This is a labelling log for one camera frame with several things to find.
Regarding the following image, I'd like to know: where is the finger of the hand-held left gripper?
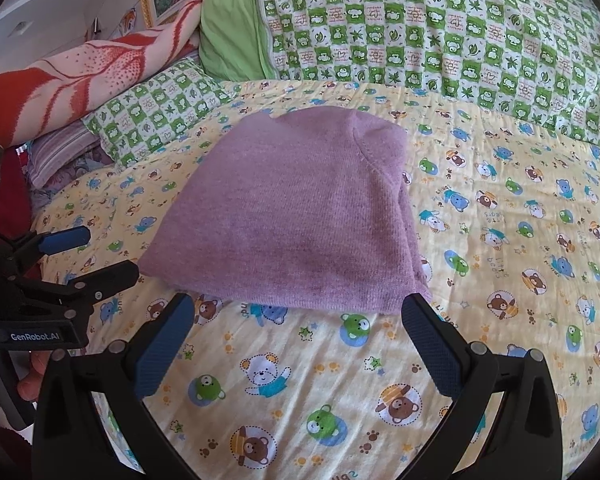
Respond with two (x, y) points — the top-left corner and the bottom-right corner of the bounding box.
(30, 259), (140, 312)
(10, 226), (92, 269)

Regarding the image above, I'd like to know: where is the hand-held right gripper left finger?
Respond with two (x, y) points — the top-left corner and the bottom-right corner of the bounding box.
(32, 293), (196, 480)

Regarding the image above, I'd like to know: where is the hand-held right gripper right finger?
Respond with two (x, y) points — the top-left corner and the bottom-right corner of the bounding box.
(401, 293), (563, 480)

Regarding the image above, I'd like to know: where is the purple knit sweater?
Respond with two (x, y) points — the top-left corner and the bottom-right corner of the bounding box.
(136, 108), (431, 313)

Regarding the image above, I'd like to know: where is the person's left hand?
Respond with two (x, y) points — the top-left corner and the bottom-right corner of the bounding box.
(17, 351), (49, 402)

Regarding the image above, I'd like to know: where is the red cloth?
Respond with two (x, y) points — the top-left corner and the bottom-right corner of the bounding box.
(0, 149), (37, 242)

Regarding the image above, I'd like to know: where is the striped pillow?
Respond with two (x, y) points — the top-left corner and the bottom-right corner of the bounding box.
(27, 120), (117, 189)

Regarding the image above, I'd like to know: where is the yellow bear print blanket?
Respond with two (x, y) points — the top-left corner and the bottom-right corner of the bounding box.
(30, 78), (600, 480)

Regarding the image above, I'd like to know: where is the red white floral pillow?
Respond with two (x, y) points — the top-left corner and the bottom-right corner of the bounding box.
(0, 0), (204, 139)

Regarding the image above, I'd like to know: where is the green checked pillow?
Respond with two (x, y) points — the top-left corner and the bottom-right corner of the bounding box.
(82, 56), (242, 169)

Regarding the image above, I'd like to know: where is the plain light green cloth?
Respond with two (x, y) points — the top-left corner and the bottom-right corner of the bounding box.
(198, 0), (277, 81)

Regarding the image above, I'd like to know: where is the green checked quilt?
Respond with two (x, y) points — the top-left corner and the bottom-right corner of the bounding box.
(257, 0), (600, 152)

